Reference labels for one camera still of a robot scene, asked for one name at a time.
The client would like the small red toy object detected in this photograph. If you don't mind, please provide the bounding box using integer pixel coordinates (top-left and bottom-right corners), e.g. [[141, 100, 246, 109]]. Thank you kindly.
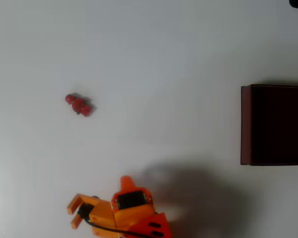
[[65, 93, 94, 118]]

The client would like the dark red box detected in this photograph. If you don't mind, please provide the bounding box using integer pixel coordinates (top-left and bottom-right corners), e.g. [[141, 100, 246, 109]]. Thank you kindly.
[[240, 83, 298, 166]]

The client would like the light orange camera mount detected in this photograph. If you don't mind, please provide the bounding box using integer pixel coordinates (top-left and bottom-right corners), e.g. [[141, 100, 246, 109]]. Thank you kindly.
[[66, 193, 116, 236]]

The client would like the black camera module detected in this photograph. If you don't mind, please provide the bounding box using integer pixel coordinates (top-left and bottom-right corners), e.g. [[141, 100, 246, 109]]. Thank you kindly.
[[77, 203, 94, 220]]

